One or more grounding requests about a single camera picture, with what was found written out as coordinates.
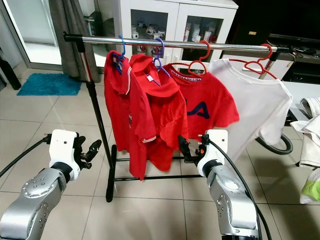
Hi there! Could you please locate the red plastic hanger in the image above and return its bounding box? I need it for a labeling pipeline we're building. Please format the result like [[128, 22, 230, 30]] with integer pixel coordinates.
[[170, 40, 212, 76], [227, 43, 279, 81]]

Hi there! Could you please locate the purple plastic hanger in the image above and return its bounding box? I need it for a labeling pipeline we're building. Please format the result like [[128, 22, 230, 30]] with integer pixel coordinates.
[[152, 37, 173, 79]]

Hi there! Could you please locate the blue plastic hanger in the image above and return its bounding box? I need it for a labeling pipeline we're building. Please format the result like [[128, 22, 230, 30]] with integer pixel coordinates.
[[114, 35, 128, 76]]

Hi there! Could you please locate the red polo shirt white trim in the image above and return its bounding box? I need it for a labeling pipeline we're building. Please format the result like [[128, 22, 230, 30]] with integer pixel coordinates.
[[127, 54, 188, 181]]

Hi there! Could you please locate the small red polo shirt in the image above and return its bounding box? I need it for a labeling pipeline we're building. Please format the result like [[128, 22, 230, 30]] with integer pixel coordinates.
[[104, 50, 133, 156]]

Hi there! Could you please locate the red t-shirt navy logo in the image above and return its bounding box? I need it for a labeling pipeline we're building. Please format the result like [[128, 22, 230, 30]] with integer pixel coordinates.
[[167, 63, 241, 151]]

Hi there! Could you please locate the white t-shirt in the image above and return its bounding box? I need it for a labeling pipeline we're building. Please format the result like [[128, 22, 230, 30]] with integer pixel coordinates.
[[207, 58, 293, 161]]

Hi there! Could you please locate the teal floor mat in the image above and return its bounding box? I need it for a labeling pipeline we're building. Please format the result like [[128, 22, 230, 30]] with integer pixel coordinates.
[[16, 73, 82, 97]]

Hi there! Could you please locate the black chrome clothes rack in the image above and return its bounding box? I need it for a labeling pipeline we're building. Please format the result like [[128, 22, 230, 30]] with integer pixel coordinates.
[[63, 32, 303, 203]]

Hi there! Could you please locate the cream denim jacket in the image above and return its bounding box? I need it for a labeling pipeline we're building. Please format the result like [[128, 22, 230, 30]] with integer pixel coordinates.
[[290, 97, 320, 168]]

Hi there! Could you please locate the green cloth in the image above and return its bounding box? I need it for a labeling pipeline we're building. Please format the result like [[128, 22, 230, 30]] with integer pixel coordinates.
[[300, 167, 320, 206]]

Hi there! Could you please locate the grey curtain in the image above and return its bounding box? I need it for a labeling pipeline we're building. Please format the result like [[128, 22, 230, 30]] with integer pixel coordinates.
[[49, 0, 96, 83]]

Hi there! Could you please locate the black TV console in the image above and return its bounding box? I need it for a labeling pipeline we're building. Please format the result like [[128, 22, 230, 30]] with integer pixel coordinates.
[[267, 32, 320, 84]]

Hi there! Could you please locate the white glass-door cabinet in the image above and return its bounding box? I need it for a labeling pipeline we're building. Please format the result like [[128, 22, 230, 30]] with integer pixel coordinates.
[[112, 0, 239, 63]]

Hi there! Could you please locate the glass sliding door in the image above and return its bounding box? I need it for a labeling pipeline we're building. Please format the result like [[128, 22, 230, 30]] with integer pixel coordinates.
[[0, 0, 55, 68]]

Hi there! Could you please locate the black floor speaker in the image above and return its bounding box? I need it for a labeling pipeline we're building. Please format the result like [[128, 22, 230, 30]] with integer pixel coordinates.
[[230, 0, 276, 43]]

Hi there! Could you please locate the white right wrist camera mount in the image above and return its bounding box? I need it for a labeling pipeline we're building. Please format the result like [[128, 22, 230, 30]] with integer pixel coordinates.
[[196, 129, 229, 177]]

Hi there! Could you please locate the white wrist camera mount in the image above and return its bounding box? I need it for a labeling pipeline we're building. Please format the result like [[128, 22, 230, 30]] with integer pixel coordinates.
[[196, 129, 229, 177], [48, 129, 82, 182]]

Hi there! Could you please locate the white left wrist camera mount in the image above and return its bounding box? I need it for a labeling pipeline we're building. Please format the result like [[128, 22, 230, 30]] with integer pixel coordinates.
[[48, 129, 82, 182]]

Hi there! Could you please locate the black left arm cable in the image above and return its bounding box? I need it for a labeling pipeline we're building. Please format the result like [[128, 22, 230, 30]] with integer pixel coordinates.
[[0, 135, 52, 178]]

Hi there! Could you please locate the black corrugated hose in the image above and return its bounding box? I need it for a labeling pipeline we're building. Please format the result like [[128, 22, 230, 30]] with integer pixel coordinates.
[[255, 132, 294, 156]]

